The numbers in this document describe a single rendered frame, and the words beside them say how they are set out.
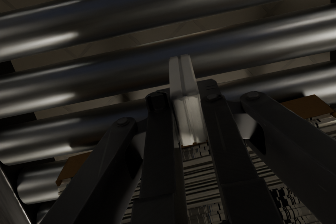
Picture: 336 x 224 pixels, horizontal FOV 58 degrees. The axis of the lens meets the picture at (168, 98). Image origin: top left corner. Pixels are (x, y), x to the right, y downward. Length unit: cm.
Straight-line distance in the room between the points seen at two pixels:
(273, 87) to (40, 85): 25
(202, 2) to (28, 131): 25
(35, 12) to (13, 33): 3
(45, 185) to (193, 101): 31
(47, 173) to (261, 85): 29
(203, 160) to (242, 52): 12
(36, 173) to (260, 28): 32
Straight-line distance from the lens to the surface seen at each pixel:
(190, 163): 30
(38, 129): 39
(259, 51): 33
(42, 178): 43
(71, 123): 37
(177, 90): 16
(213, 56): 32
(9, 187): 44
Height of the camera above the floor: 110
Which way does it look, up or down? 66 degrees down
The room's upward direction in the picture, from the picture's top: 179 degrees clockwise
